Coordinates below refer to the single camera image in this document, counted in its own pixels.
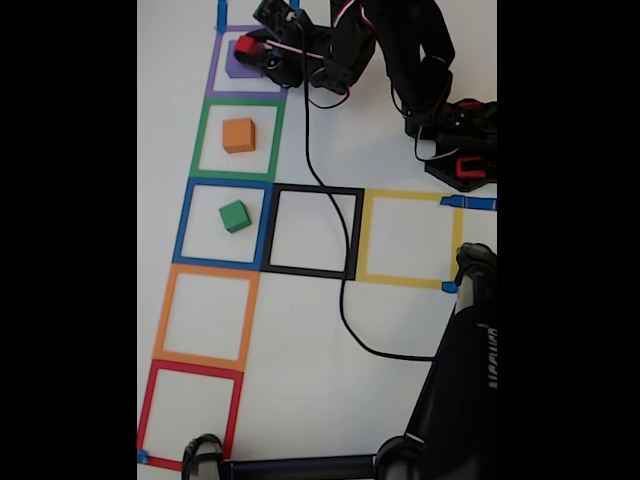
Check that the purple cube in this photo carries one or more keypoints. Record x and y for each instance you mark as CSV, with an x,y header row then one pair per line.
x,y
240,70

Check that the yellow square frame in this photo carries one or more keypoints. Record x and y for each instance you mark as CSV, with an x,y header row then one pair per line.
x,y
364,235

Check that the orange square frame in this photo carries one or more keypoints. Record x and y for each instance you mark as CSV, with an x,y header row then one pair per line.
x,y
162,320

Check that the black camera tripod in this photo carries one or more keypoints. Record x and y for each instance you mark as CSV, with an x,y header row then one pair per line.
x,y
460,375

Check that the green cube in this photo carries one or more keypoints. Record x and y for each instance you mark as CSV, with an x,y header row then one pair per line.
x,y
234,216

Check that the small red cube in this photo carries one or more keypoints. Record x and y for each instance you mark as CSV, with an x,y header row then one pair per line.
x,y
246,45

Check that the blue square frame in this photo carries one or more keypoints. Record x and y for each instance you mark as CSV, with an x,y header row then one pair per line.
x,y
181,225

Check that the red square frame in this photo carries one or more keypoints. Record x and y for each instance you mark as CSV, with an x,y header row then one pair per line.
x,y
146,410

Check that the green square frame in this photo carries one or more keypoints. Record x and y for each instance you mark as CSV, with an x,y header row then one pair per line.
x,y
197,145

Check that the orange cube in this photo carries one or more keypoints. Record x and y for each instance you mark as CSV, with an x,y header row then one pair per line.
x,y
238,135

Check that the purple square frame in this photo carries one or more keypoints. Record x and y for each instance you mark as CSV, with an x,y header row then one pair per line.
x,y
214,70

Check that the black gripper camera board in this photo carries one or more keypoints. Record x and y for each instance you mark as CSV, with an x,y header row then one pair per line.
x,y
277,15

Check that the red printed clamp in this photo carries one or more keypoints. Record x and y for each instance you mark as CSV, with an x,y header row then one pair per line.
x,y
470,172
470,105

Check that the black square frame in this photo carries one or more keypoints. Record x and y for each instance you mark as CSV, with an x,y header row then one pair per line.
x,y
267,230

